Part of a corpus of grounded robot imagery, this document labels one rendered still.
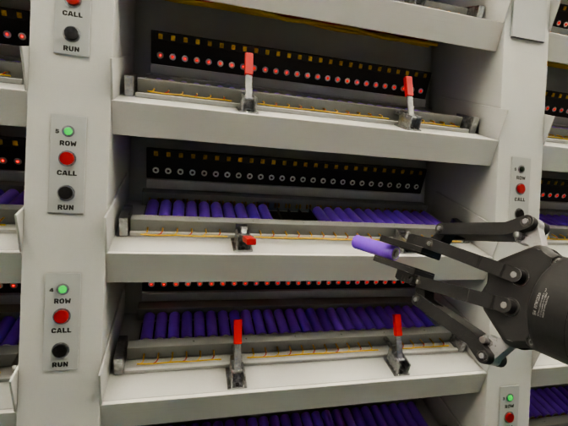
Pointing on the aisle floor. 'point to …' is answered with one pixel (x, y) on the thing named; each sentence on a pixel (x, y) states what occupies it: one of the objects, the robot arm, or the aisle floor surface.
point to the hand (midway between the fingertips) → (405, 256)
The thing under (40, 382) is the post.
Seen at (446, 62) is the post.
